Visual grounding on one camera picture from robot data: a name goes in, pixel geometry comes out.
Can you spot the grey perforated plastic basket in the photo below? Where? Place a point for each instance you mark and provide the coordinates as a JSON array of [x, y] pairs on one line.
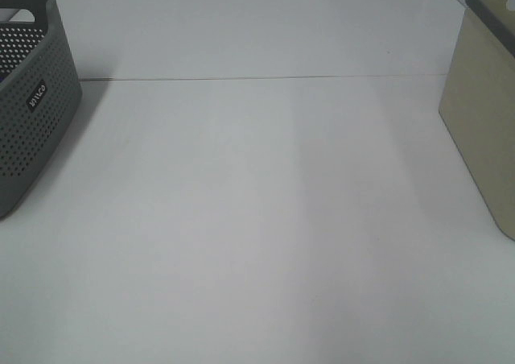
[[40, 94]]

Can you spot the beige plastic basket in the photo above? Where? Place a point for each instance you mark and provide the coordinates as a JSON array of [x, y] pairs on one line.
[[477, 105]]

